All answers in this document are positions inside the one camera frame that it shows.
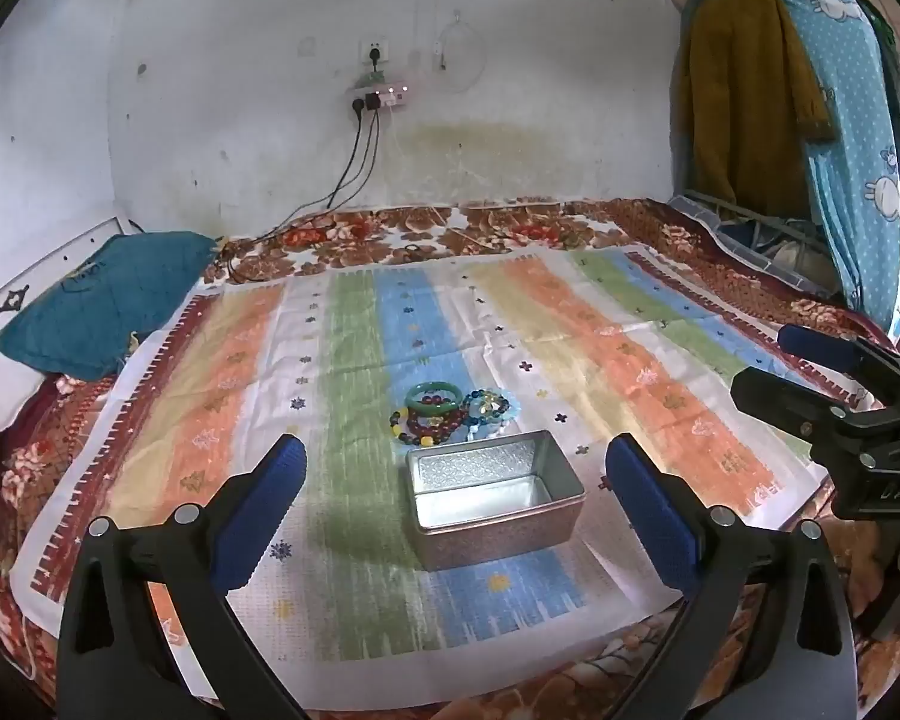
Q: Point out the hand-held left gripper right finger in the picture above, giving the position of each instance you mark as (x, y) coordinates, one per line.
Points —
(645, 510)

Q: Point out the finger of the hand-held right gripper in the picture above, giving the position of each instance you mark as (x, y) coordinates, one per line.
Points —
(817, 345)
(780, 397)

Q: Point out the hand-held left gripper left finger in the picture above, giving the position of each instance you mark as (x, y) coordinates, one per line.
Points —
(270, 510)

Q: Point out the silver embossed tin box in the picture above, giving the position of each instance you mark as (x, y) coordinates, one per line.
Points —
(487, 510)

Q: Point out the green jade bangle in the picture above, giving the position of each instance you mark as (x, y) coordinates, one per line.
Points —
(418, 402)

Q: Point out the striped pastel cloth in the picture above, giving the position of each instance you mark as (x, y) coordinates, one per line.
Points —
(270, 360)

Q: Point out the blue dotted cartoon cloth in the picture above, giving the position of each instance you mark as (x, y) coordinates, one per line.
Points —
(855, 127)

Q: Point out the mustard yellow garment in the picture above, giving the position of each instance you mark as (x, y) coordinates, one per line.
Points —
(742, 90)

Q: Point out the teal pillow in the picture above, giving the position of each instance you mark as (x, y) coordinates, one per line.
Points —
(97, 300)

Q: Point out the brown floral bedsheet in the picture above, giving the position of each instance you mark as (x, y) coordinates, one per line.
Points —
(495, 229)

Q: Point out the white bed headboard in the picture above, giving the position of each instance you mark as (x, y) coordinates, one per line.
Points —
(45, 262)

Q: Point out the white power strip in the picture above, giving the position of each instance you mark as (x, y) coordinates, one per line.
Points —
(379, 96)

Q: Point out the white wall socket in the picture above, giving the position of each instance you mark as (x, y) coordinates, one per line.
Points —
(375, 52)

